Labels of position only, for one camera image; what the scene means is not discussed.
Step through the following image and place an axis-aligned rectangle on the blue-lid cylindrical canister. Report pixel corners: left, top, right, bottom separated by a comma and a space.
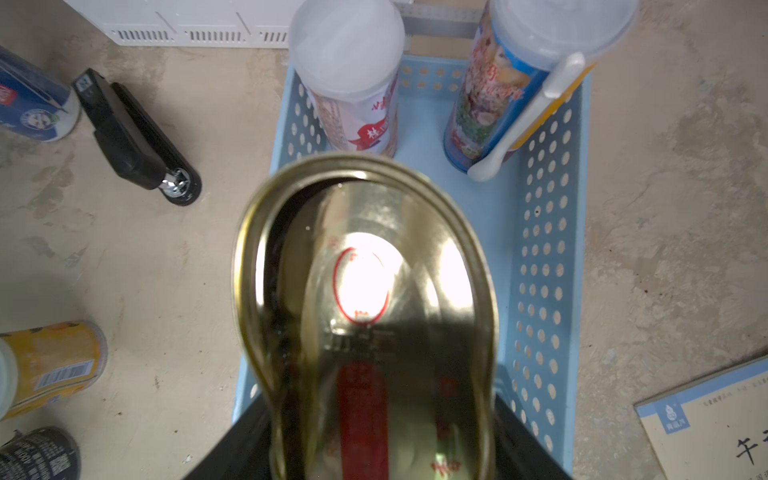
1, 47, 80, 142

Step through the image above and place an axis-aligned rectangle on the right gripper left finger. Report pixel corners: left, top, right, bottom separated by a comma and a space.
185, 396, 272, 480

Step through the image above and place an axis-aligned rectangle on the colourful can with spoon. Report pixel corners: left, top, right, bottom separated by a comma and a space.
444, 1, 639, 181

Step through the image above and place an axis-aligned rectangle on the oval gold fish tin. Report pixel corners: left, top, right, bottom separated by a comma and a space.
233, 153, 499, 479

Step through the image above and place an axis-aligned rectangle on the beige booklet blue edge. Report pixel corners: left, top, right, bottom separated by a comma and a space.
635, 356, 767, 479

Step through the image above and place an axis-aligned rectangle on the silver round pull-tab can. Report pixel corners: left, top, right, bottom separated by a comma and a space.
1, 427, 82, 480

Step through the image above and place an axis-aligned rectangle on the black stapler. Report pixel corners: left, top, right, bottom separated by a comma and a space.
72, 68, 202, 206

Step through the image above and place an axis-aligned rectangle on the white file organizer box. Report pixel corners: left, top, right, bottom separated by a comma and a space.
67, 0, 302, 49

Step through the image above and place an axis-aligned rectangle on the yellow can white lid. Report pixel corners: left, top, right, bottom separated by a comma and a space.
1, 321, 108, 420

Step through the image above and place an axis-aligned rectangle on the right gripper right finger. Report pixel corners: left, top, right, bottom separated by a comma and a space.
493, 395, 572, 480

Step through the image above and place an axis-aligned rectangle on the pink can white lid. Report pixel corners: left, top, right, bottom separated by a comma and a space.
289, 0, 406, 157

